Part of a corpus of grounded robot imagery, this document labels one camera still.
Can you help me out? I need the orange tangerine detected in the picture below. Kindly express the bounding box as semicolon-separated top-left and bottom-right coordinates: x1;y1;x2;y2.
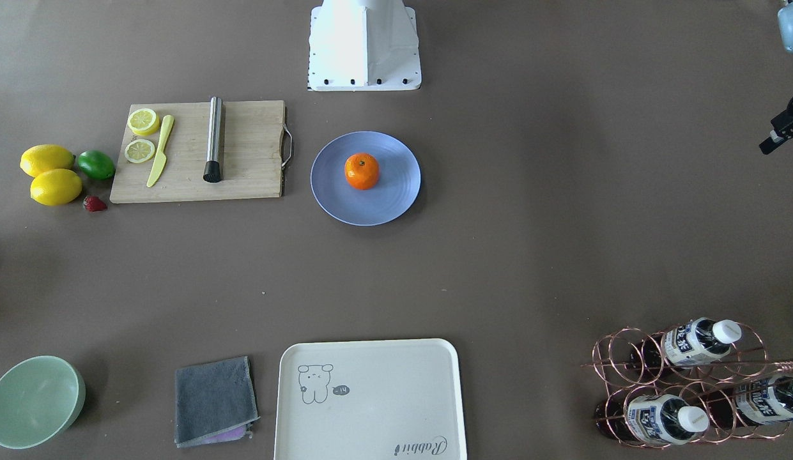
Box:
344;152;380;191

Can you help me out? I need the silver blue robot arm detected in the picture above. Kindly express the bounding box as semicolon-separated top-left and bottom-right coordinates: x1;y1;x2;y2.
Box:
777;1;793;53

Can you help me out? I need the blue round plate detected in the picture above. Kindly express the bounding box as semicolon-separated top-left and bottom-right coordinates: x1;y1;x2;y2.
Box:
311;131;420;226

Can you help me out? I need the bamboo cutting board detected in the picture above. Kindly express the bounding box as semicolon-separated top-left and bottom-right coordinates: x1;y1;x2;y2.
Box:
110;101;290;204

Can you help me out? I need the cream rabbit tray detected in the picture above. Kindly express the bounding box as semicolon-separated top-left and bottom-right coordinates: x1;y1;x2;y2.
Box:
273;338;468;459

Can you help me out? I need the steel rod black tip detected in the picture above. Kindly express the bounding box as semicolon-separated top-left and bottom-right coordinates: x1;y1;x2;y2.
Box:
203;96;224;183

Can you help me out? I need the yellow plastic knife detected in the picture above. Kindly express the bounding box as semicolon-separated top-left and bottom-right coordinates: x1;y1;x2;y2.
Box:
147;114;175;187

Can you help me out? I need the grey folded cloth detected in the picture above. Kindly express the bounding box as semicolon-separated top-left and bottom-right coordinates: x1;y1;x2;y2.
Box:
174;356;259;449

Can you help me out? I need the upper lemon half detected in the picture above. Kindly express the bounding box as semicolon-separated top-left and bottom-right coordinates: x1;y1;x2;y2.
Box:
123;139;157;165

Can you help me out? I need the lemon half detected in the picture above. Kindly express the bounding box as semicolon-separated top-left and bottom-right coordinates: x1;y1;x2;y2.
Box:
127;108;162;137
123;139;157;165

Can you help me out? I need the lower lemon half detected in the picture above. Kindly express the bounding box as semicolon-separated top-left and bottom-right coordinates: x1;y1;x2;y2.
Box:
127;108;162;137

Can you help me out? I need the red strawberry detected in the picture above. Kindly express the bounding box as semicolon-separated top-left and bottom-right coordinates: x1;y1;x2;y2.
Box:
82;195;108;213

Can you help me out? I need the green lime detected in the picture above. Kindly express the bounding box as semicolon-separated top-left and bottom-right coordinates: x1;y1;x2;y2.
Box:
77;149;116;180

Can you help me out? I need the tea bottle back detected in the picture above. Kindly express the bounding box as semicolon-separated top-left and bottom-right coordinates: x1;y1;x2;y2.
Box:
702;374;793;428
629;318;743;374

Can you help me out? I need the tea bottle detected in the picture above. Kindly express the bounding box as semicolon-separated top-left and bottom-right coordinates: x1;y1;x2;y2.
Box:
594;395;711;447
629;318;743;374
702;374;793;428

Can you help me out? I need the tea bottle front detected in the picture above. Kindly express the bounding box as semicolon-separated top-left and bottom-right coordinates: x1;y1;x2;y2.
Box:
594;395;711;447

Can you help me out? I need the whole lemon lower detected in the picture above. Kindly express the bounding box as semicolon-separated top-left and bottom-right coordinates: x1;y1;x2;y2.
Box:
30;169;83;206

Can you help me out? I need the whole lemon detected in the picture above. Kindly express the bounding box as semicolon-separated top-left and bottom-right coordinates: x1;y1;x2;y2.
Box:
30;169;83;206
19;144;75;178

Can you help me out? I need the whole lemon upper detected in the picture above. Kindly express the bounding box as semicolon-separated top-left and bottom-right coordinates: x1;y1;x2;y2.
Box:
19;144;75;178

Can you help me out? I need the green bowl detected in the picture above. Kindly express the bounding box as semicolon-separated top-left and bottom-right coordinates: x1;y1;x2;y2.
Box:
0;355;86;450

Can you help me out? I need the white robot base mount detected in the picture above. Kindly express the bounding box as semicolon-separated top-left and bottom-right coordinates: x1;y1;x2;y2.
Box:
307;1;422;91

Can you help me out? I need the copper wire bottle rack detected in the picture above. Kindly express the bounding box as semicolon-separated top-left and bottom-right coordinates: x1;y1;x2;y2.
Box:
589;324;793;449

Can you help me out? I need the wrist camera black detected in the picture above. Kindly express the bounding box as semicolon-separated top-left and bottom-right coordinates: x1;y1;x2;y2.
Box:
759;96;793;155

